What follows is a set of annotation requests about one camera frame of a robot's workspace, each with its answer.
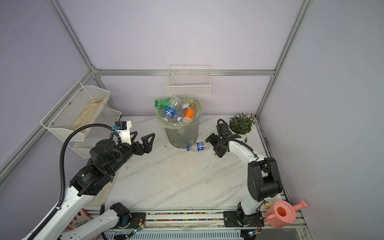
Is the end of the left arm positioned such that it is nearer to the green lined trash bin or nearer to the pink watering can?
the green lined trash bin

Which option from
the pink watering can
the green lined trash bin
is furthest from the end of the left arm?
the pink watering can

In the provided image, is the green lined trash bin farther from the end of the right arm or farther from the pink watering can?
the pink watering can
